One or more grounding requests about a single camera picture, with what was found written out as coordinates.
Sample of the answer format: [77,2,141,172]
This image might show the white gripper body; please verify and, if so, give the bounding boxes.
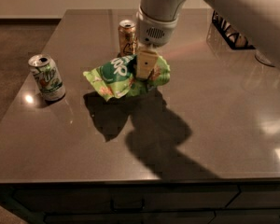
[136,6,178,47]

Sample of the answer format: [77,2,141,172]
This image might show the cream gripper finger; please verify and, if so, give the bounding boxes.
[136,47,159,79]

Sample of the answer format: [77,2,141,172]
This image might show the green rice chip bag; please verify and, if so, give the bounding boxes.
[83,55,170,101]

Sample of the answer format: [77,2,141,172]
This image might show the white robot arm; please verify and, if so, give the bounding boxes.
[137,0,280,70]

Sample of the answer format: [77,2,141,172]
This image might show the orange soda can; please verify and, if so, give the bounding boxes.
[118,20,138,56]

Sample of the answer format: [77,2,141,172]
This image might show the white green 7up can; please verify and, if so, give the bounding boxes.
[28,54,65,102]

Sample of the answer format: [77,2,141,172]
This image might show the dark cabinet drawer front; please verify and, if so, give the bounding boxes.
[14,186,238,214]

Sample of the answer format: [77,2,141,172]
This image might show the black wire basket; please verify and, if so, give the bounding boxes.
[212,11,254,50]

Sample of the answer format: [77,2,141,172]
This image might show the dark drawer handle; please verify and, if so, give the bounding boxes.
[110,199,146,213]

